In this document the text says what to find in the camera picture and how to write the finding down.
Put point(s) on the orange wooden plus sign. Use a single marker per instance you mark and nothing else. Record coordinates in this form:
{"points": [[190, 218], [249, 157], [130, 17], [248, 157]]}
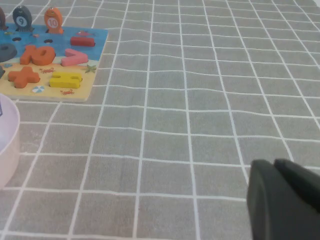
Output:
{"points": [[23, 77]]}

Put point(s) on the grey checkered tablecloth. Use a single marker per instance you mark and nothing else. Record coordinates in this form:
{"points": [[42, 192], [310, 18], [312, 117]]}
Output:
{"points": [[187, 100]]}

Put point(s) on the dark blue fish numbered nine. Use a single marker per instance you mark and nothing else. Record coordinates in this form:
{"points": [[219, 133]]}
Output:
{"points": [[22, 18]]}

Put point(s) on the orange fish numbered ten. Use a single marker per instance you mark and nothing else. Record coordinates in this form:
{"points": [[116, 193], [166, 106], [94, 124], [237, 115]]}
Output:
{"points": [[53, 21]]}

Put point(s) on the pink wooden greater-than sign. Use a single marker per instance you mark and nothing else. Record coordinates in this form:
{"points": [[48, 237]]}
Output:
{"points": [[75, 58]]}

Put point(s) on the dark blue wooden square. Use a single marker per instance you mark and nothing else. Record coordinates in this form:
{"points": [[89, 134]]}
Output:
{"points": [[2, 72]]}

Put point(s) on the wooden sea-themed puzzle board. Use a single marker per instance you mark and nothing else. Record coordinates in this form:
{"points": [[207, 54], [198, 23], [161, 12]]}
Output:
{"points": [[15, 57]]}

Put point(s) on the orange wooden number ten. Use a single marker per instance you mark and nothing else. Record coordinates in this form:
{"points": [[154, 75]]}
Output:
{"points": [[37, 54]]}

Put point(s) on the dark slate number nine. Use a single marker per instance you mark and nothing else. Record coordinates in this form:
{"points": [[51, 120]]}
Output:
{"points": [[6, 51]]}

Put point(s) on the red wooden minus sign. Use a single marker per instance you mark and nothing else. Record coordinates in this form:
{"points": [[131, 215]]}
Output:
{"points": [[82, 41]]}

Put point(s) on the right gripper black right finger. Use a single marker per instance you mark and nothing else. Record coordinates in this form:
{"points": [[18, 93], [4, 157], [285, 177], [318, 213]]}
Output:
{"points": [[305, 182]]}

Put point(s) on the yellow wooden equals sign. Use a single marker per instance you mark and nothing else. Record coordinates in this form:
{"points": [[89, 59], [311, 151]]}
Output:
{"points": [[65, 80]]}

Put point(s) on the brown fish numbered eight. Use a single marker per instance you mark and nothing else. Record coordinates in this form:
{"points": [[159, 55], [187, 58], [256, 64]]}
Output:
{"points": [[2, 20]]}

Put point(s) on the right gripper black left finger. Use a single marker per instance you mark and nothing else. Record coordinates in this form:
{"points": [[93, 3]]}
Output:
{"points": [[275, 212]]}

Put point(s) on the pink plastic bowl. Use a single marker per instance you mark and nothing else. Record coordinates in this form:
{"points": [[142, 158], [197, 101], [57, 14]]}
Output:
{"points": [[11, 150]]}

